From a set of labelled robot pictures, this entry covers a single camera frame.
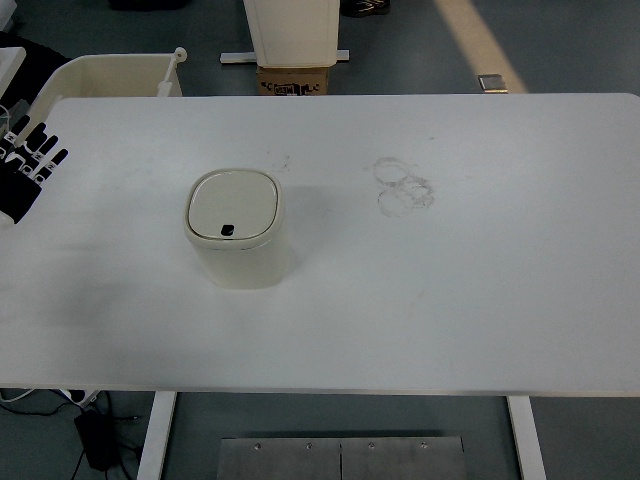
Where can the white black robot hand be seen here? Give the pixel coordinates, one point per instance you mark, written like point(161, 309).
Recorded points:
point(17, 192)

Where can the small cream trash bin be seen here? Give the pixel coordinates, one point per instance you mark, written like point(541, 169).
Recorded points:
point(235, 250)

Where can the tall white plastic bin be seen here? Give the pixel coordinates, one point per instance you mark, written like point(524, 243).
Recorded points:
point(292, 30)

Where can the white box-shaped device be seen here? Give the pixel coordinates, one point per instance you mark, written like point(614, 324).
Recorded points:
point(9, 65)

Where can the large cream plastic crate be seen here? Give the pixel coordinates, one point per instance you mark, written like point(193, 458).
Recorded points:
point(100, 75)

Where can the white power strip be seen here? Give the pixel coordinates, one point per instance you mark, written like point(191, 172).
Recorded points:
point(82, 395)

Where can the grey table foot bar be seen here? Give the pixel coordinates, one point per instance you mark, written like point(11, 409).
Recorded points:
point(235, 57)

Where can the black power adapter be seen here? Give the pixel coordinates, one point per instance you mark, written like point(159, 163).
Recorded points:
point(97, 440)

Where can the white table leg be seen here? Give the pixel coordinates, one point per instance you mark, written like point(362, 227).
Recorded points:
point(156, 435)
point(527, 440)

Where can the brown cardboard box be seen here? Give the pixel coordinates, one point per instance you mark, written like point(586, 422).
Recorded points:
point(292, 82)

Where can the person's shoe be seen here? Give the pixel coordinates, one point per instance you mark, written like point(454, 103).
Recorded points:
point(367, 7)

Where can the grey metal plate with screws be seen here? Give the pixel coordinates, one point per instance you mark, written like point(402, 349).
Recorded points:
point(340, 460)

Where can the small metal floor plate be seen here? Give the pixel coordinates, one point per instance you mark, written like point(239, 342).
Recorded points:
point(492, 83)

